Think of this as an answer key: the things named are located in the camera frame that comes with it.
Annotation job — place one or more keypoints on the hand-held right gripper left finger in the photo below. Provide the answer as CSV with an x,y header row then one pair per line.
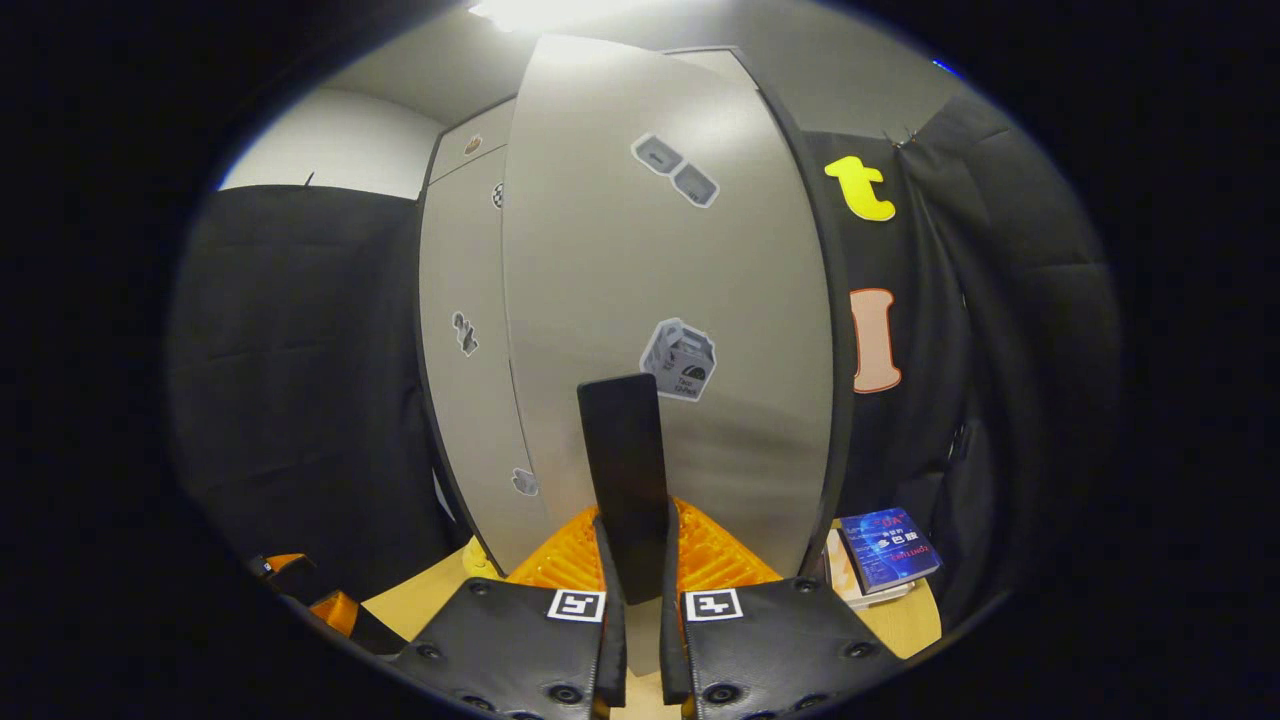
x,y
520,650

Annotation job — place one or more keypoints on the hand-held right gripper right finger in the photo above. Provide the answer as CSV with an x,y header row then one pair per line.
x,y
780,650

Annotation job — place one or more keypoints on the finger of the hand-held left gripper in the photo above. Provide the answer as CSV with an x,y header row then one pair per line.
x,y
338,610

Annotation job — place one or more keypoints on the grey cabinet door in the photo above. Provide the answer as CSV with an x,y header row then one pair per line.
x,y
470,420
620,260

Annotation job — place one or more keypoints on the grey double-door shoe cabinet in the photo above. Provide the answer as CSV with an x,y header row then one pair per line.
x,y
470,140

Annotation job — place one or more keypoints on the yellow plush toy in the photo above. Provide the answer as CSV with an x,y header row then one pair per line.
x,y
482,562

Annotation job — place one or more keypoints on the blue book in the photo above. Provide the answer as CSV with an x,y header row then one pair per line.
x,y
888,550

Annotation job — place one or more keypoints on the black backdrop cloth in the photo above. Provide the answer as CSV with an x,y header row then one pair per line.
x,y
300,350

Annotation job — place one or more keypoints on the large ceiling light panel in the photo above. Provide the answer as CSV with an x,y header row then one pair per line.
x,y
545,12

